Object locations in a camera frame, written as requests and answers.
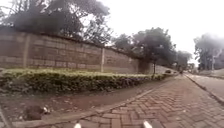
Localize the grey-brown road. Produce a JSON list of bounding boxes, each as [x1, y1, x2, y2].
[[186, 73, 224, 100]]

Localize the red brick path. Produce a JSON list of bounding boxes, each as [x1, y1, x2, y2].
[[31, 73, 224, 128]]

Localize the trees behind wall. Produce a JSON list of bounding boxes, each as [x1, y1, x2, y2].
[[0, 0, 193, 68]]

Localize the grey stone block wall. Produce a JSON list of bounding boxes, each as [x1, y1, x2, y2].
[[0, 28, 174, 75]]

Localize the low green hedge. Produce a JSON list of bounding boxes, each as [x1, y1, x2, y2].
[[0, 68, 174, 95]]

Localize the dark rock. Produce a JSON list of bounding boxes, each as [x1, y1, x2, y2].
[[24, 105, 51, 121]]

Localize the group of trees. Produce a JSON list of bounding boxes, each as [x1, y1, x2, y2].
[[193, 33, 224, 71]]

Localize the concrete path edging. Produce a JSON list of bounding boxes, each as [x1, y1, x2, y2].
[[9, 84, 161, 128]]

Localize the dirt strip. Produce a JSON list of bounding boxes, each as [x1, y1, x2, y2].
[[0, 78, 168, 123]]

